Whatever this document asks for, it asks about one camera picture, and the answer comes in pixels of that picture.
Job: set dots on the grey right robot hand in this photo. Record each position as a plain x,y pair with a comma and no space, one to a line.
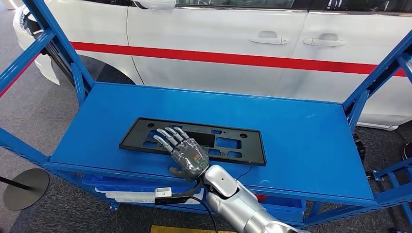
190,157

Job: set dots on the black plastic plate bracket part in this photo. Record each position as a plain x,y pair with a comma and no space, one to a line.
254,151

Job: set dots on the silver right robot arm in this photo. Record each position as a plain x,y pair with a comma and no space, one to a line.
244,205

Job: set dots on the blue metal shelf rack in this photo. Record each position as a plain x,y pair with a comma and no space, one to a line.
289,128

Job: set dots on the white plastic bin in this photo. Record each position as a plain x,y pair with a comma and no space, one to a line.
128,196

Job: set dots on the red object in bin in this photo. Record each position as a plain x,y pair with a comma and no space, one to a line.
261,198

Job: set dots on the blue plastic bin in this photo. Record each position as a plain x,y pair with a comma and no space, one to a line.
286,209

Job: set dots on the white car with red stripe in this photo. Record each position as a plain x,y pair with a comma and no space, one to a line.
209,29

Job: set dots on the white car side mirror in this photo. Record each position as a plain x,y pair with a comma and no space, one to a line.
156,4

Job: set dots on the black stanchion with round base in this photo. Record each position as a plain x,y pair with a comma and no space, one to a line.
29,194

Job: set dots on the black ribbed plastic object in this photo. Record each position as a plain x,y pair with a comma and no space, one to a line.
360,148

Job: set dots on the red barrier belt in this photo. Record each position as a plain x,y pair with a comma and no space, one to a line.
16,78

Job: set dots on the dark round floor base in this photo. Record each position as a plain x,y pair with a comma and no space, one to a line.
408,151

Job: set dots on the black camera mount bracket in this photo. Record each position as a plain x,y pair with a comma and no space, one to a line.
180,200

